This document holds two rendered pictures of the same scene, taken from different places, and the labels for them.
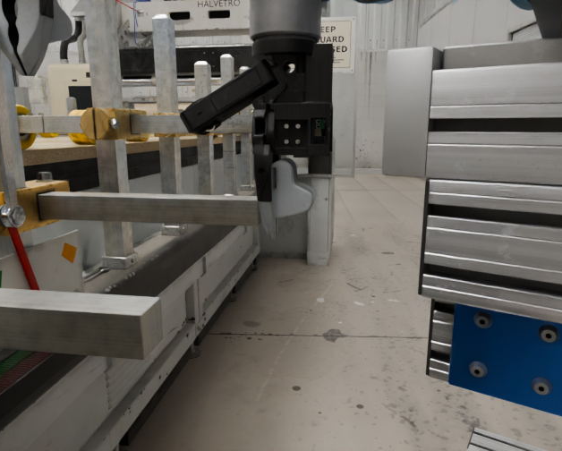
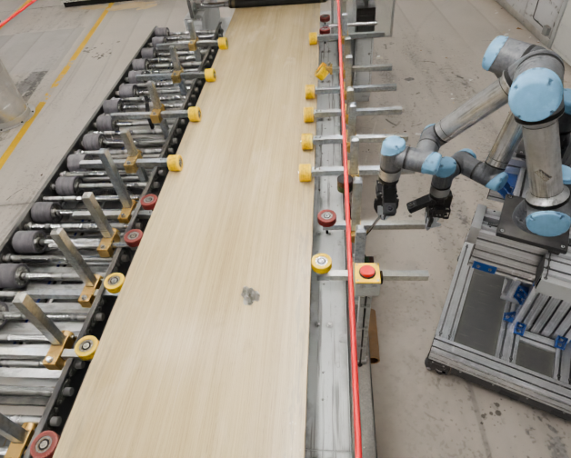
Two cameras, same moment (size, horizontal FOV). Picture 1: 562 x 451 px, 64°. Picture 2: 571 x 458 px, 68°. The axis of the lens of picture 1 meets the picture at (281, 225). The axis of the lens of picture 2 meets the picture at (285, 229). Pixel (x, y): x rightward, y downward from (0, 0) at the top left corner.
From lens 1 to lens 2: 1.56 m
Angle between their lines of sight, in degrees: 34
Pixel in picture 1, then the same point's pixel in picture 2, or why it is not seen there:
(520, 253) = (489, 257)
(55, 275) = not seen: hidden behind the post
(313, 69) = (446, 201)
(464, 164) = (482, 244)
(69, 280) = not seen: hidden behind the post
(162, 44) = (353, 116)
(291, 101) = (439, 205)
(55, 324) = (413, 277)
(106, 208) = (381, 226)
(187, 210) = (405, 226)
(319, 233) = (363, 78)
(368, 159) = not seen: outside the picture
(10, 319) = (405, 277)
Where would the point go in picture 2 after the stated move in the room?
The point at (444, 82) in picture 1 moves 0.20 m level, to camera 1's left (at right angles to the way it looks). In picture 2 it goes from (481, 233) to (427, 240)
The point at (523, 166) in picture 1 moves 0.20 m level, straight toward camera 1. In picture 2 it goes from (492, 247) to (486, 288)
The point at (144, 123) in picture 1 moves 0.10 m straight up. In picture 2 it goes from (364, 172) to (365, 154)
